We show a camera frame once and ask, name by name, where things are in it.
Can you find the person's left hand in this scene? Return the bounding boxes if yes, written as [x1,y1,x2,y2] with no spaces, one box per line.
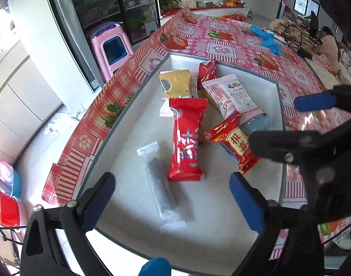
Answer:
[139,257,173,276]

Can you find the dark framed window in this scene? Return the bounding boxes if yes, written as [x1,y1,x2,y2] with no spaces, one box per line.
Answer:
[294,0,320,15]

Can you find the crumpled blue rubber gloves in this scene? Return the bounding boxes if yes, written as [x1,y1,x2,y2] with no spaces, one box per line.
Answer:
[250,25,287,55]

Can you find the glass display cabinet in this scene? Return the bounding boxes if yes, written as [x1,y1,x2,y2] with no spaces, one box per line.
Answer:
[44,0,161,89]

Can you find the pink blue plastic basin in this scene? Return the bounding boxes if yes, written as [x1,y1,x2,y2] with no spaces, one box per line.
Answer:
[0,161,22,197]

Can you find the pink plastic stool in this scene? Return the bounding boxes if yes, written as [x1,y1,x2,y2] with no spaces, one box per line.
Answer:
[86,21,134,84]

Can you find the pile of assorted boxes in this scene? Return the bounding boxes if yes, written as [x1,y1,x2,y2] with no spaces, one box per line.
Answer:
[275,16,311,41]

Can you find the light blue snack packet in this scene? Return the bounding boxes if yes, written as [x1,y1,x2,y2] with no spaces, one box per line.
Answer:
[219,113,273,161]

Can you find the potted green plant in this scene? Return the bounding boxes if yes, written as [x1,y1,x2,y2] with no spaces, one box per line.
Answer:
[159,0,182,12]

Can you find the large red snack packet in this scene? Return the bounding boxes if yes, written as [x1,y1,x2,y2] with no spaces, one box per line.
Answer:
[167,98,208,182]

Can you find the plain pink snack packet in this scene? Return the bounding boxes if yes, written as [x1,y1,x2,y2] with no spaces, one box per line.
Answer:
[159,98,176,118]

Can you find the clear packet with dark bar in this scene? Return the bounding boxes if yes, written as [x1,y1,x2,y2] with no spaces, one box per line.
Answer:
[137,141,187,230]

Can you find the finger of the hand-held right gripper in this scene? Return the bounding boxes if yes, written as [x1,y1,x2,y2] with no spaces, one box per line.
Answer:
[294,84,351,115]
[248,130,338,165]

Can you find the small red snack packet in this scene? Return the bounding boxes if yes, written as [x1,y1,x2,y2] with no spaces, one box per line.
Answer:
[204,112,261,175]
[197,58,217,90]

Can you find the white floor cabinet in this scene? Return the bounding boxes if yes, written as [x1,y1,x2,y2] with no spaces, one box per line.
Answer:
[0,39,64,156]

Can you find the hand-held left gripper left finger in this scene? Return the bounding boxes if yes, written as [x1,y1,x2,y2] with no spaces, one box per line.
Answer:
[20,172,116,276]

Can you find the red plastic stool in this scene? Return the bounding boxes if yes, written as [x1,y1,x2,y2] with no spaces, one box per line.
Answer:
[0,188,20,227]

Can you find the black cable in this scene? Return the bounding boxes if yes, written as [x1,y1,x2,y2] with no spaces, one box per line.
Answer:
[283,11,320,49]

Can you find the gold snack packet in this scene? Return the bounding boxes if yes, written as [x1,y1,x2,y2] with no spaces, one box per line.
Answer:
[159,69,193,100]

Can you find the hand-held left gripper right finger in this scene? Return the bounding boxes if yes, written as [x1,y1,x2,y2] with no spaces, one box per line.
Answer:
[229,172,326,276]

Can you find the grey white storage box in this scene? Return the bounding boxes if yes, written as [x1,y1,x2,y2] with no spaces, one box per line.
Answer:
[76,52,288,275]

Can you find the white red-print snack packet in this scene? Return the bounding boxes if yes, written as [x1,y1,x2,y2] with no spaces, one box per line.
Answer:
[202,75,264,120]

